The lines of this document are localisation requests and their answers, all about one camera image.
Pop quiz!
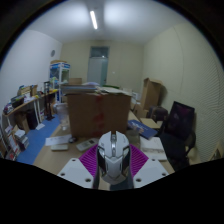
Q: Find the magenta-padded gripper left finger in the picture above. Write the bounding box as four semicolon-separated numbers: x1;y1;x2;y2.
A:
57;143;101;189

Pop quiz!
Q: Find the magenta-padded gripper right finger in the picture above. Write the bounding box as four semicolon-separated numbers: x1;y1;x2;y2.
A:
128;143;169;189

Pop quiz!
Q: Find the white and black computer mouse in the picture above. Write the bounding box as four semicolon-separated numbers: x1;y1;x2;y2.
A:
96;130;131;186

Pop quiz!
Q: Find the white paper sheet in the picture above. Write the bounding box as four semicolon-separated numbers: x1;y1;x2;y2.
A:
44;133;73;147

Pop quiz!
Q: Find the blue book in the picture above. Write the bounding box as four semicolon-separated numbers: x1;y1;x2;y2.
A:
127;119;158;140

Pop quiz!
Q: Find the black office chair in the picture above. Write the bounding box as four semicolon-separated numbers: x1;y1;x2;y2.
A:
159;100;198;172

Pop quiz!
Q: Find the clear plastic jar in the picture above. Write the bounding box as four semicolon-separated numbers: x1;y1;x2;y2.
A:
54;102;71;132

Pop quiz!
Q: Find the large brown cardboard box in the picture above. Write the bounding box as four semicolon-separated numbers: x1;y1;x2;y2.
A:
66;91;132;139

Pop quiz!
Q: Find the cluttered shelf unit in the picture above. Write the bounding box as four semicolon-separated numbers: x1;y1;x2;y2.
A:
0;83;59;161

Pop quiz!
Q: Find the open brown cardboard box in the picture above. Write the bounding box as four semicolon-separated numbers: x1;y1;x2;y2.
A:
139;77;164;111

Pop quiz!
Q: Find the blue and white display cabinet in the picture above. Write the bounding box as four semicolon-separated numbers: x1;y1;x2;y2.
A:
49;60;72;103

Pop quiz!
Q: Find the door with top window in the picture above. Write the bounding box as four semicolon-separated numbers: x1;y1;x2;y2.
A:
87;45;110;87

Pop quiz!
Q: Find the ceiling tube light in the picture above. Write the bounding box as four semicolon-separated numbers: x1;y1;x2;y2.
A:
89;9;99;30

